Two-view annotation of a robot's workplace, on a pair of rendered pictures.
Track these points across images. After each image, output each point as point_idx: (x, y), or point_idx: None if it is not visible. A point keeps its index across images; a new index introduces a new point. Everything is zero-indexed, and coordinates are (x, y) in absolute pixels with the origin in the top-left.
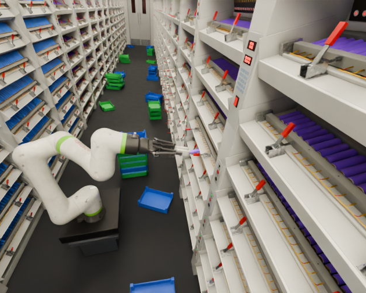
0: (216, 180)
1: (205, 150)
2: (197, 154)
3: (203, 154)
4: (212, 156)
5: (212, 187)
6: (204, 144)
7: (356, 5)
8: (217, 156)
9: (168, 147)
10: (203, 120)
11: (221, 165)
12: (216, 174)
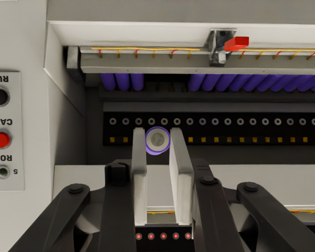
0: None
1: (261, 41)
2: (227, 48)
3: (220, 50)
4: (188, 62)
5: (11, 21)
6: (304, 50)
7: None
8: (49, 186)
9: (198, 242)
10: (300, 205)
11: None
12: (4, 119)
